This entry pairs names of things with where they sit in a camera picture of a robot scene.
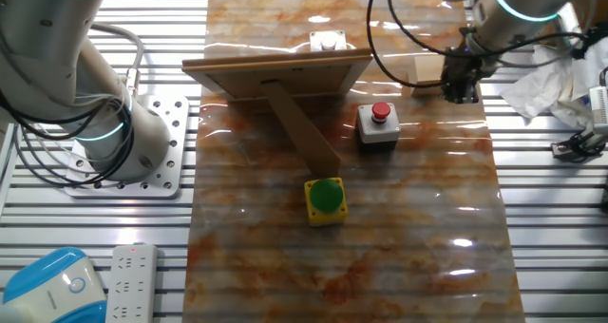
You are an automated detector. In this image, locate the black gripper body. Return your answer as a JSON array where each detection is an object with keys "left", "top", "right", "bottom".
[{"left": 441, "top": 51, "right": 484, "bottom": 92}]

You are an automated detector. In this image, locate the light wooden block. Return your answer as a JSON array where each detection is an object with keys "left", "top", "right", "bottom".
[{"left": 408, "top": 54, "right": 447, "bottom": 98}]

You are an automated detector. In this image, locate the crumpled white tissue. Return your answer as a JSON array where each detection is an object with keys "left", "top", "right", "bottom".
[{"left": 501, "top": 28, "right": 608, "bottom": 130}]

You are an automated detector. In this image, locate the green button yellow box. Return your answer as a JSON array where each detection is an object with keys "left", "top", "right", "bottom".
[{"left": 303, "top": 177, "right": 349, "bottom": 227}]

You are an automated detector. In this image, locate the orange marble pattern mat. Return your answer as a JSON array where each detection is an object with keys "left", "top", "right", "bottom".
[{"left": 181, "top": 0, "right": 526, "bottom": 323}]

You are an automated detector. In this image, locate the white power strip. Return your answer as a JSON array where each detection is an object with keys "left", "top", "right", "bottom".
[{"left": 104, "top": 242, "right": 159, "bottom": 323}]

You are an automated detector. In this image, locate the blue white plastic device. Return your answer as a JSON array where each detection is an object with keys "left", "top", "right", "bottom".
[{"left": 0, "top": 246, "right": 108, "bottom": 323}]

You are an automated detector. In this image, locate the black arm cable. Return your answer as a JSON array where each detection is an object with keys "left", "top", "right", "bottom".
[
  {"left": 365, "top": 0, "right": 447, "bottom": 89},
  {"left": 386, "top": 0, "right": 590, "bottom": 59}
]

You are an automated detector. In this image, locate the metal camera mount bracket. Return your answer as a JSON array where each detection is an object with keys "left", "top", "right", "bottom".
[{"left": 550, "top": 127, "right": 608, "bottom": 163}]

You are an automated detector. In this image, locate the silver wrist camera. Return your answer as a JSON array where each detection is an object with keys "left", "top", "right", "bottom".
[{"left": 553, "top": 2, "right": 583, "bottom": 48}]

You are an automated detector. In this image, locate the black wrapped cable connector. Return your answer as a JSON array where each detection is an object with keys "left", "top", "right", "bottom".
[{"left": 571, "top": 21, "right": 608, "bottom": 61}]

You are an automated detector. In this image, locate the wooden picture frame stand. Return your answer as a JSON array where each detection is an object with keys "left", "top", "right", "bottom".
[{"left": 181, "top": 47, "right": 374, "bottom": 178}]

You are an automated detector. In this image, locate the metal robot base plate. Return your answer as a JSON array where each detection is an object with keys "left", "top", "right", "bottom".
[{"left": 64, "top": 94, "right": 190, "bottom": 200}]

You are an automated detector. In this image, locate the thick grey cable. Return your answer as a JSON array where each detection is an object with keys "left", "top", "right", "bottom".
[{"left": 89, "top": 22, "right": 145, "bottom": 99}]

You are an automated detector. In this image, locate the black base cable bundle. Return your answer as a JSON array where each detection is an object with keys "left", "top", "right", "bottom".
[{"left": 0, "top": 94, "right": 135, "bottom": 189}]

